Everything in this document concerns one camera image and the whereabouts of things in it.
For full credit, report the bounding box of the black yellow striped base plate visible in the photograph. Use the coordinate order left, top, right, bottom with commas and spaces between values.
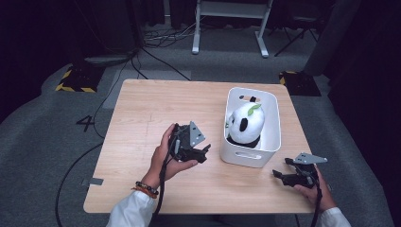
278, 70, 323, 97
55, 63, 106, 95

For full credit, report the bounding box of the bundle of floor cables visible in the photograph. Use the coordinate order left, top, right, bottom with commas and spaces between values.
143, 17, 206, 49

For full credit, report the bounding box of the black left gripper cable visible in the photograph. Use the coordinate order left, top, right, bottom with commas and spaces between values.
152, 133, 179, 218

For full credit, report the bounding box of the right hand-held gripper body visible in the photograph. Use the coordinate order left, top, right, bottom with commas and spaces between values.
292, 152, 329, 190

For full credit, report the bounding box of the person's right hand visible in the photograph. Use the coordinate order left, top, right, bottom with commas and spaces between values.
293, 166, 338, 213

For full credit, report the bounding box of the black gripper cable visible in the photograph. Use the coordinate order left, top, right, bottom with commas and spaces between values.
152, 133, 179, 218
310, 176, 323, 227

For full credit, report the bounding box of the thin black floor cable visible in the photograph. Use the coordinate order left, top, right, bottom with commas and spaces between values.
93, 60, 131, 140

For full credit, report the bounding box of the thick black floor cable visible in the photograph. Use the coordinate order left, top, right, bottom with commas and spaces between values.
55, 142, 105, 227

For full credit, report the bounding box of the white plastic storage bin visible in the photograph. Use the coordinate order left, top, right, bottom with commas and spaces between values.
219, 86, 283, 169

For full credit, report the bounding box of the grey curtain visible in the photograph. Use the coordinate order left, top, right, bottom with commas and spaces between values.
303, 0, 362, 77

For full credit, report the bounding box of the grey flat stand base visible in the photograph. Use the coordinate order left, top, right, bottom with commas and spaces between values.
83, 54, 135, 66

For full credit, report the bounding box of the person's left hand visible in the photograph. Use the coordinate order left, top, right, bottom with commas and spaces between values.
141, 123, 200, 190

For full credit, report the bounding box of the panda plush toy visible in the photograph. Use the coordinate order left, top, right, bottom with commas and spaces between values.
224, 96, 266, 149

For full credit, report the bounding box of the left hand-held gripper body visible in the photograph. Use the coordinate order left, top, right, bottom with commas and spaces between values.
169, 120, 207, 163

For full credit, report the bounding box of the bead bracelet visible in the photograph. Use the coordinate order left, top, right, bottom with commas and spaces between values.
131, 181, 160, 200

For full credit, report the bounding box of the black tripod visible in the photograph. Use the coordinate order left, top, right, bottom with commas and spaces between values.
273, 13, 320, 58

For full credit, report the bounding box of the white metal desk frame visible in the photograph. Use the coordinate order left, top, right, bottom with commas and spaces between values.
191, 0, 274, 59

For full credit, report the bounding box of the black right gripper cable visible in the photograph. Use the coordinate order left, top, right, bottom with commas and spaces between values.
310, 176, 323, 227

